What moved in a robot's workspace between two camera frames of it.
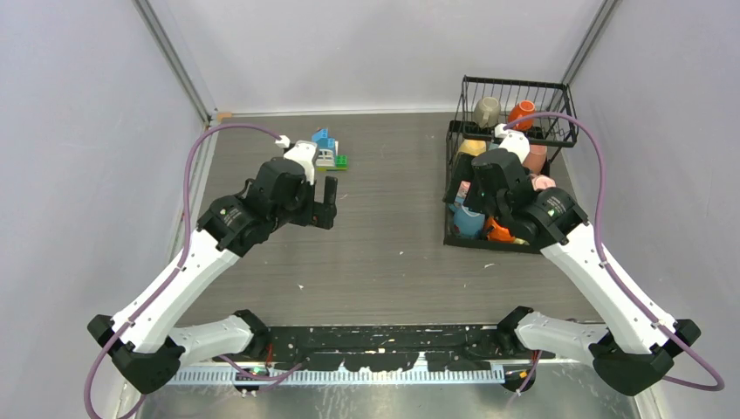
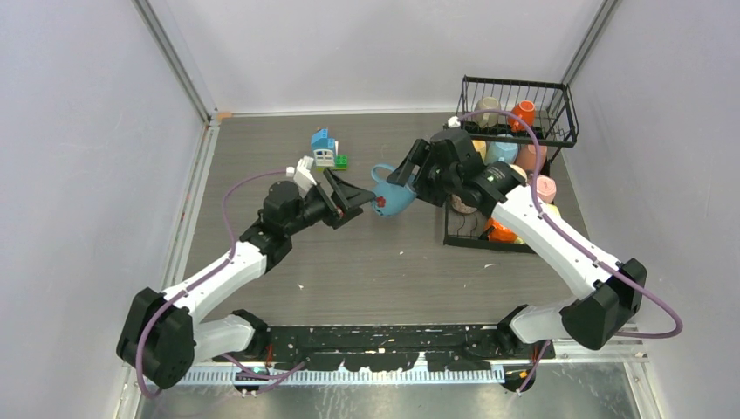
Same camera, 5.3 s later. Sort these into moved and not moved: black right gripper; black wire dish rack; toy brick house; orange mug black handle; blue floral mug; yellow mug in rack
Moved: blue floral mug; black right gripper
Not moved: black wire dish rack; toy brick house; orange mug black handle; yellow mug in rack
